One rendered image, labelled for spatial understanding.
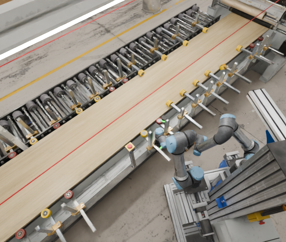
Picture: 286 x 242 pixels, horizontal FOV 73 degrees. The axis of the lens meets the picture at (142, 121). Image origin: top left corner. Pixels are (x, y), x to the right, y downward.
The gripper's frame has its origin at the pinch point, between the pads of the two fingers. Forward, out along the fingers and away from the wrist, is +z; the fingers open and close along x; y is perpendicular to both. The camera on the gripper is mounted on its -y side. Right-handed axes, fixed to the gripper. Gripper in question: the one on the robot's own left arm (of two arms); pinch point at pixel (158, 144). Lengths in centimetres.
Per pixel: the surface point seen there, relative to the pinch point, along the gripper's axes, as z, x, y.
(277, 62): 44, 107, -253
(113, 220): 94, -21, 86
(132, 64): -2, -87, -96
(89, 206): 24, -38, 86
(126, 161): 32, -30, 24
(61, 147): 4, -96, 51
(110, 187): 24, -29, 60
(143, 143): 31.7, -23.1, -6.1
